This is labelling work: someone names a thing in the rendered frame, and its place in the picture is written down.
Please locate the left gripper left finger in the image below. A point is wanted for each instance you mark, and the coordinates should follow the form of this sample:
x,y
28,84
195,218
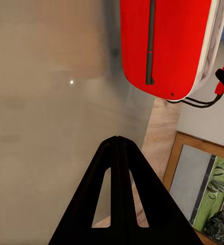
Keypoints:
x,y
75,226

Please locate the door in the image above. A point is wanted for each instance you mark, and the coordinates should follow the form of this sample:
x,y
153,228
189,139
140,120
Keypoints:
x,y
195,180

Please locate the radio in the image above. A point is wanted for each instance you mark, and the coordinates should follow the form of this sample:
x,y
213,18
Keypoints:
x,y
169,47

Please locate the coffee table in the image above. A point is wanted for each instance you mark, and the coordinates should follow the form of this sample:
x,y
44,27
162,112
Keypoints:
x,y
63,92

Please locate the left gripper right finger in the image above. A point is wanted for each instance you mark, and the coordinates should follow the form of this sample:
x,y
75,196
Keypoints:
x,y
167,224

